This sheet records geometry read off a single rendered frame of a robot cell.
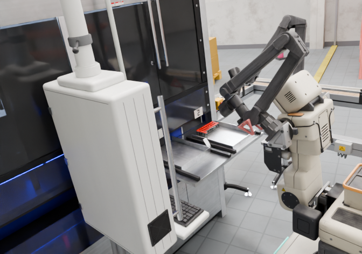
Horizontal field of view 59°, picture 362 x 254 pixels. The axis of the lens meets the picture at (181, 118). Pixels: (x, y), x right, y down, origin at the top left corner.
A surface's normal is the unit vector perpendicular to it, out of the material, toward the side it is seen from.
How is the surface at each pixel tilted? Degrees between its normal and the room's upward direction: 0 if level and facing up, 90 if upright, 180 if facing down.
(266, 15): 90
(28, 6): 90
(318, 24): 90
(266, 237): 0
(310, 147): 90
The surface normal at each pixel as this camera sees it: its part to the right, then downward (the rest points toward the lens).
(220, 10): -0.49, 0.40
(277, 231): -0.14, -0.91
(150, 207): 0.74, 0.16
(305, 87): 0.43, -0.48
